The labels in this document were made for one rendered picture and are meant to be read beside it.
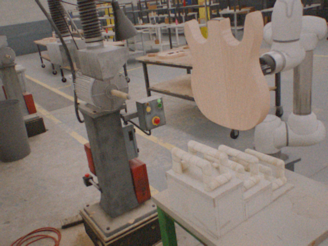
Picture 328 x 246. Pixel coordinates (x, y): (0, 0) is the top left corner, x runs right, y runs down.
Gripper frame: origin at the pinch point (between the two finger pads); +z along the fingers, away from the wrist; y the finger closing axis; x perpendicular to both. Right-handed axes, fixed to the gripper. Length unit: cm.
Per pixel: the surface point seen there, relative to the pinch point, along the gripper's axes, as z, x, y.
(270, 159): -15.8, -39.1, -4.2
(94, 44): 12, 12, 85
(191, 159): 24.4, -22.9, -1.9
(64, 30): 6, 18, 139
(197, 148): 16.3, -23.2, 3.5
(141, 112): -17, -39, 98
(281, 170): -15.9, -42.4, -9.2
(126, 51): 2, 7, 69
